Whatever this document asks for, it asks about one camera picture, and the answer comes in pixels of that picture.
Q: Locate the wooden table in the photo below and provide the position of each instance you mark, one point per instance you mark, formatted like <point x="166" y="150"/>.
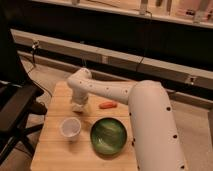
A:
<point x="56" y="153"/>

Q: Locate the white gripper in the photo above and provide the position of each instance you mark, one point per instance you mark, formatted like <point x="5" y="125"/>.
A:
<point x="79" y="100"/>

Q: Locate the black office chair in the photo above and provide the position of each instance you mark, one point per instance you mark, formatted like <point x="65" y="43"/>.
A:
<point x="18" y="95"/>

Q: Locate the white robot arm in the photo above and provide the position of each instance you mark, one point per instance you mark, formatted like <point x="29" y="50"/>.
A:
<point x="156" y="141"/>

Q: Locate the white sponge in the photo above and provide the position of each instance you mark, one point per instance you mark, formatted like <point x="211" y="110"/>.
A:
<point x="78" y="108"/>

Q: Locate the green bowl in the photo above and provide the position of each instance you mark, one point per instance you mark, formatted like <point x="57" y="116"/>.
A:
<point x="108" y="136"/>

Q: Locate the orange carrot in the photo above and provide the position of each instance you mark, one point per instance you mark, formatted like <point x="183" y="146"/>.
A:
<point x="108" y="105"/>

